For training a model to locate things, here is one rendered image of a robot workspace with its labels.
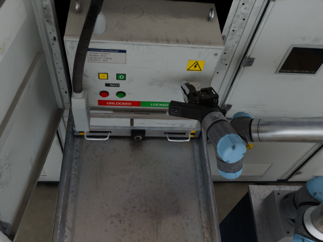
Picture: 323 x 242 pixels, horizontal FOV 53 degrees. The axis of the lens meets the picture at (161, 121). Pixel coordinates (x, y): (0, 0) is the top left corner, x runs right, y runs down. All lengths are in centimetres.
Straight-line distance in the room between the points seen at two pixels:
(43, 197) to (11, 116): 127
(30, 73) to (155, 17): 45
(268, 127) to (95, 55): 58
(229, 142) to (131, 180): 56
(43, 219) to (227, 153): 154
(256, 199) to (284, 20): 77
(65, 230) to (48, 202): 98
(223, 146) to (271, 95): 66
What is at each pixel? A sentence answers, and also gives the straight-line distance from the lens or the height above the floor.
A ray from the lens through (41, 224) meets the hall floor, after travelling 222.
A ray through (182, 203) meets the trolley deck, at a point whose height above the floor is 85.
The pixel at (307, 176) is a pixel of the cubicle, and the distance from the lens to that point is 248.
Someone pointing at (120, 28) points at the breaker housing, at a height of 139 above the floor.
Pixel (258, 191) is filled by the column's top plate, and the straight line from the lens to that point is 155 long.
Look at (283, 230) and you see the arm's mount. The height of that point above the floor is 85.
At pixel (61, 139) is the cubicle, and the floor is 56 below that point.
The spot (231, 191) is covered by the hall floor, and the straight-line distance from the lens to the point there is 236.
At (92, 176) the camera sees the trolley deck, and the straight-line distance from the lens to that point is 135.
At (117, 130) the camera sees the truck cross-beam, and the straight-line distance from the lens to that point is 138.
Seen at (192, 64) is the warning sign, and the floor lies 131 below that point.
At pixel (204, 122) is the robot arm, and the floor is 129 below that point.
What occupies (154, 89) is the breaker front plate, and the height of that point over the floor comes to 117.
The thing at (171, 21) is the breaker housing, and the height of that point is 139.
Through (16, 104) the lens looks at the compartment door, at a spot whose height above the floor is 124.
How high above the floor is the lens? 208
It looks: 55 degrees down
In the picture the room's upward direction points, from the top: 11 degrees clockwise
